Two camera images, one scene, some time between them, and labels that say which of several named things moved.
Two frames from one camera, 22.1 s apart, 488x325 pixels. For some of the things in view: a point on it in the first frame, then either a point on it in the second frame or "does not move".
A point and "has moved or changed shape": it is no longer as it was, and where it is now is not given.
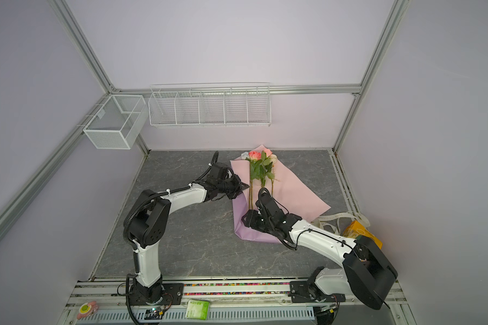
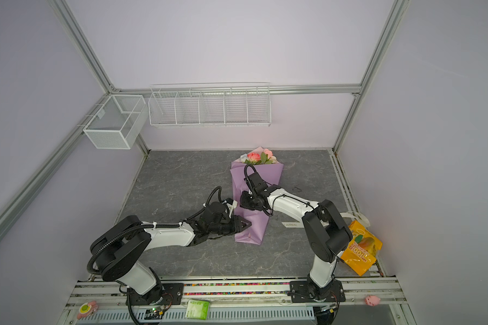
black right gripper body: (256, 221) to (249, 201)
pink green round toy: (87, 309) does not move
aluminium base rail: (238, 293) does not move
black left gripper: (239, 187) to (236, 224)
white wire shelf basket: (213, 105) does not move
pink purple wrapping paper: (295, 196) has moved or changed shape
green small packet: (198, 309) does not move
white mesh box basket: (118, 123) does not move
